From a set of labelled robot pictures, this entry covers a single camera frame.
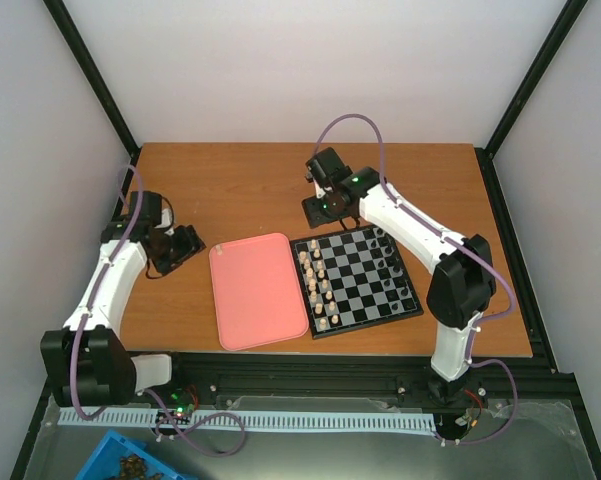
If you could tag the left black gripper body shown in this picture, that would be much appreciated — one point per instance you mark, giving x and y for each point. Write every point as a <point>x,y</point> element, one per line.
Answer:
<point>174,251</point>

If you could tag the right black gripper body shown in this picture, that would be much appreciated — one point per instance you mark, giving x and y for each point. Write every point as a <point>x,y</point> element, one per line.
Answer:
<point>327,214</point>

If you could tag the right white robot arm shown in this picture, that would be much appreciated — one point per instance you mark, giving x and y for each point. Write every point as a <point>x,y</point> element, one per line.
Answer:
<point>462,278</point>

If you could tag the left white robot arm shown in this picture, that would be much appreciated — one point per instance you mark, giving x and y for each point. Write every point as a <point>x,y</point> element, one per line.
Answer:
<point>85,360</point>

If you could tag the left controller board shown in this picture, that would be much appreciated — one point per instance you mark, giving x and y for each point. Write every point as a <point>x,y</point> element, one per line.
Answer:
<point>185,401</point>

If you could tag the controller board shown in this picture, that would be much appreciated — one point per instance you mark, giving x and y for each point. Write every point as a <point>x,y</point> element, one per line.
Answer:
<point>185,401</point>
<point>471,417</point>

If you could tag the right controller board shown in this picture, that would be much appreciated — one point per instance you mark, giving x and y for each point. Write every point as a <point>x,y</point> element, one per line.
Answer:
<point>471,417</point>

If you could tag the black white chessboard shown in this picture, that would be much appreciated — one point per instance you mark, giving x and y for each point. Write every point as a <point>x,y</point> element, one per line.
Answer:
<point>366,275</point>

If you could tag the pink plastic tray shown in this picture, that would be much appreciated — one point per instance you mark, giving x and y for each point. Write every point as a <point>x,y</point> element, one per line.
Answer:
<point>257,296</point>

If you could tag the blue plastic bin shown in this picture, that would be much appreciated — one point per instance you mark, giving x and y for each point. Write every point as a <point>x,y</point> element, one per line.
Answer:
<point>120,457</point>

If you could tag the light blue cable duct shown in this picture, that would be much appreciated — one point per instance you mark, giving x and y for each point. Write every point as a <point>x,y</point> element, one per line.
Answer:
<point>262,421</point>

